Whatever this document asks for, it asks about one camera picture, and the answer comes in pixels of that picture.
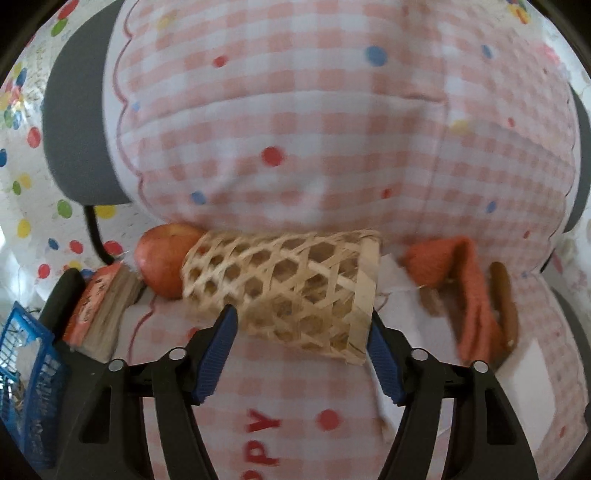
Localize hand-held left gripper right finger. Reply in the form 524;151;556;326
367;311;539;480

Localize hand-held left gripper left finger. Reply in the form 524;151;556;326
55;305;238;480

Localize woven bamboo basket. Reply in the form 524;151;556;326
181;229;383;366

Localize orange knitted item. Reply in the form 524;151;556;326
399;237;506;365

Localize red apple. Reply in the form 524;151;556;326
135;224;204;300

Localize small orange book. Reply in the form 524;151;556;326
62;263;144;363

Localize brown sausage stick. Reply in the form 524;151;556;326
488;261;519;352

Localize white paper sheet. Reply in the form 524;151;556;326
379;254;557;448

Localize black rounded object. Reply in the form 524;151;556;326
39;268;86;333

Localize blue plastic basket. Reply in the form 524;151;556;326
0;301;70;469

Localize grey office chair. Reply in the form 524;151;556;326
41;0;591;416

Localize pink checked paper cloth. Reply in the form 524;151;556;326
99;0;583;480

